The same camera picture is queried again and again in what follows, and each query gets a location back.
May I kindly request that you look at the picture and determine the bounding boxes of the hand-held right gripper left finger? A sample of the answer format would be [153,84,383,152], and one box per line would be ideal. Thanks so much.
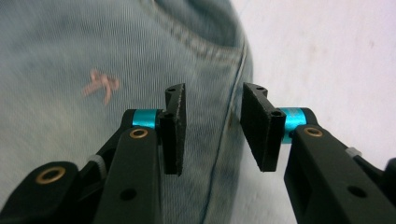
[132,82,187,176]

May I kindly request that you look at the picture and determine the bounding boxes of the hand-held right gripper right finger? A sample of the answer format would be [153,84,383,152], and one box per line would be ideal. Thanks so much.
[240,82,307,173]

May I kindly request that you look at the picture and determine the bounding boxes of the light blue denim shorts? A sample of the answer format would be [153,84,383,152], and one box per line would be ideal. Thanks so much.
[0,0,254,224]

